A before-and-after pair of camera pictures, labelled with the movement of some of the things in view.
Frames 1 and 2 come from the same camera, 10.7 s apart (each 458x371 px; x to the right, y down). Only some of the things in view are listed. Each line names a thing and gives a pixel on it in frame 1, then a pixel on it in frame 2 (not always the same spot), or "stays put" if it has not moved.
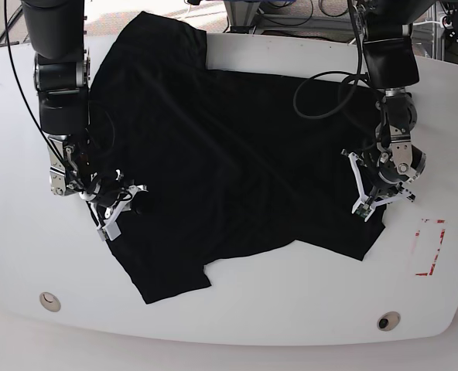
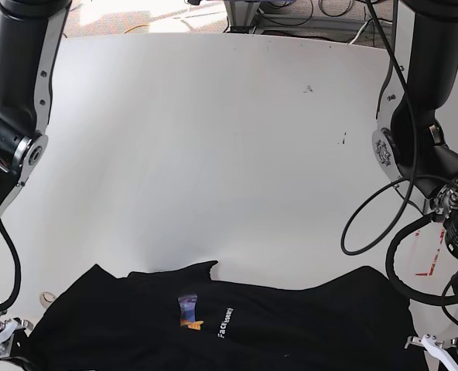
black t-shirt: (206, 166) to (180, 320)
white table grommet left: (50, 301) stays put
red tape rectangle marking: (417, 233) stays put
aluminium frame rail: (244, 17) stays put
